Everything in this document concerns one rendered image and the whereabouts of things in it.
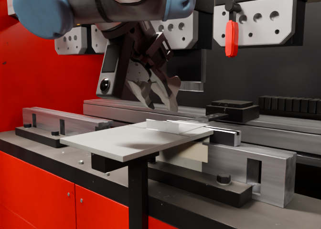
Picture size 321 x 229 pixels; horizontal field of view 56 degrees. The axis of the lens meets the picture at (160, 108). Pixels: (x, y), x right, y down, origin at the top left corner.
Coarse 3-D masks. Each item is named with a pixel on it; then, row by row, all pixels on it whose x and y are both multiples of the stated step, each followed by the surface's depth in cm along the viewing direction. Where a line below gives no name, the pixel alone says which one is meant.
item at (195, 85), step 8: (176, 56) 71; (184, 56) 70; (192, 56) 68; (200, 56) 67; (168, 64) 73; (176, 64) 71; (184, 64) 70; (192, 64) 68; (200, 64) 67; (168, 72) 73; (176, 72) 72; (184, 72) 70; (192, 72) 69; (200, 72) 67; (184, 80) 70; (192, 80) 69; (200, 80) 67; (184, 88) 72; (192, 88) 70; (200, 88) 69
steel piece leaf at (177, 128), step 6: (150, 120) 65; (156, 120) 64; (150, 126) 65; (156, 126) 64; (162, 126) 63; (168, 126) 62; (174, 126) 61; (180, 126) 68; (186, 126) 68; (192, 126) 68; (198, 126) 68; (168, 132) 63; (174, 132) 62; (180, 132) 62
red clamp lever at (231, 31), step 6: (228, 6) 53; (234, 6) 53; (240, 6) 54; (234, 12) 54; (234, 18) 54; (228, 24) 54; (234, 24) 54; (228, 30) 54; (234, 30) 54; (228, 36) 54; (234, 36) 54; (228, 42) 54; (234, 42) 54; (228, 48) 54; (234, 48) 54; (228, 54) 54; (234, 54) 55
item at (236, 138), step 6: (168, 120) 77; (204, 126) 70; (210, 126) 69; (216, 132) 65; (222, 132) 64; (228, 132) 64; (234, 132) 63; (240, 132) 65; (210, 138) 67; (216, 138) 66; (222, 138) 65; (228, 138) 64; (234, 138) 63; (240, 138) 65; (222, 144) 65; (228, 144) 64; (234, 144) 63
